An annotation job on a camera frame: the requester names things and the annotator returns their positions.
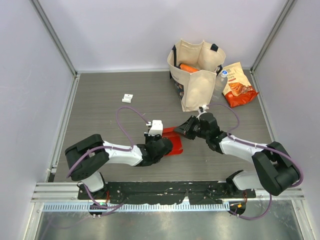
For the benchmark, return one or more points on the left aluminium frame post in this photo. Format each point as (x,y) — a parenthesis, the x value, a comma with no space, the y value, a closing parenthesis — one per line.
(53,35)

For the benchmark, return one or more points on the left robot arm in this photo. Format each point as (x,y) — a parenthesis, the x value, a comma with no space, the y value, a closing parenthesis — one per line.
(86,157)

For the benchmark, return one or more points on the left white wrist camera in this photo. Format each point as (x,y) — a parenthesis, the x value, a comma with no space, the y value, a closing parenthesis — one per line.
(155,127)

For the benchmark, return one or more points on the orange item in bag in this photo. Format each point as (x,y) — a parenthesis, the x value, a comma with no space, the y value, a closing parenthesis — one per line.
(187,68)

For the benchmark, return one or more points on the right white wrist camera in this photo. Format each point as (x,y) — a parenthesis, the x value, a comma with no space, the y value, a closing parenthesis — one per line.
(202,109)

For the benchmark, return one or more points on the right aluminium frame post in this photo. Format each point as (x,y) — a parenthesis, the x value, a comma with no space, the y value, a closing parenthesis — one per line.
(285,11)

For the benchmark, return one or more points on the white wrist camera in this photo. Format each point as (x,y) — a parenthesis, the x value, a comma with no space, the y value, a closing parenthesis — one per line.
(202,109)
(155,127)

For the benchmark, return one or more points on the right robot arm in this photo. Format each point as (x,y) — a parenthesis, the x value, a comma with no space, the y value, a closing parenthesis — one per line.
(274,170)

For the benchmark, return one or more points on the orange chips bag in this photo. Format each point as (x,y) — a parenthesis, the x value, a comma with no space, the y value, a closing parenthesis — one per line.
(238,90)

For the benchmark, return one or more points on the beige canvas tote bag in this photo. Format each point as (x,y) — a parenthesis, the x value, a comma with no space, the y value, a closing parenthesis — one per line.
(195,89)

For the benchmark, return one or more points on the clear plastic water bottle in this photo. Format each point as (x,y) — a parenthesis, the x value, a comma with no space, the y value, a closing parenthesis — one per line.
(220,84)

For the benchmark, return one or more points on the slotted cable duct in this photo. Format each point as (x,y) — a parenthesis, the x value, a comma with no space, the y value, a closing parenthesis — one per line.
(183,207)

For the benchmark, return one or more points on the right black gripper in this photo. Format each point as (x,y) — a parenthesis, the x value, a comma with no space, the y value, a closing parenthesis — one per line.
(186,128)

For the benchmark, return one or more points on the aluminium frame post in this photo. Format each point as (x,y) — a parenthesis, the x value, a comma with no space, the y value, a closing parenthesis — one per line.
(285,11)
(53,35)

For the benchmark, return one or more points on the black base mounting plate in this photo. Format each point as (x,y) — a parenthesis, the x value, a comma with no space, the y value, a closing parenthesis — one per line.
(170,192)

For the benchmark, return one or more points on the small white plastic bracket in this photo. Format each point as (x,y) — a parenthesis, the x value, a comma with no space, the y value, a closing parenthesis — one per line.
(127,98)

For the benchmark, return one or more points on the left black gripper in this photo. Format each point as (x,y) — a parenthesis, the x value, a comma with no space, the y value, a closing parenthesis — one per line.
(147,137)

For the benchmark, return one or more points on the red cardboard paper box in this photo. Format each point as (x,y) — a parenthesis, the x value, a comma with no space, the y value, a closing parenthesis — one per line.
(175,138)

